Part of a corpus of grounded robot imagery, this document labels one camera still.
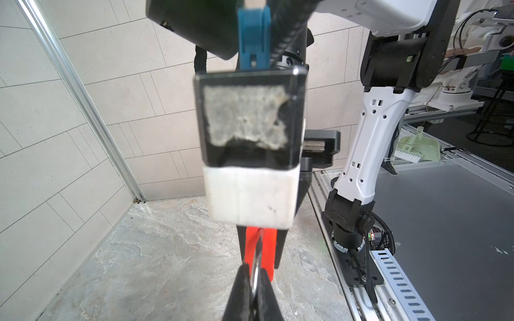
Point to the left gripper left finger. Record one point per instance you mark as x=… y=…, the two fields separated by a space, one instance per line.
x=239 y=303

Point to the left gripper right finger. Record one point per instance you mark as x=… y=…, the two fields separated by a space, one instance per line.
x=266 y=307

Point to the red padlock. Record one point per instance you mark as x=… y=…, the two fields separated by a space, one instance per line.
x=259 y=253

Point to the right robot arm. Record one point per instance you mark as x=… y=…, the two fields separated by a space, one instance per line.
x=405 y=48

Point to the green dustpan with brush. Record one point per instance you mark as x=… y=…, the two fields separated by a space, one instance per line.
x=417 y=147

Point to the background white robot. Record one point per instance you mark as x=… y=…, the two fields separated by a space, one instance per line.
x=481 y=31

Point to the aluminium mounting rail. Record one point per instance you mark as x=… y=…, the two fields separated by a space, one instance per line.
x=345 y=226

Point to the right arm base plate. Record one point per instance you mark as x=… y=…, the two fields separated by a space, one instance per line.
x=350 y=263

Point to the white slotted cable duct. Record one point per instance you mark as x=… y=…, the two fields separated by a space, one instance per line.
x=397 y=294

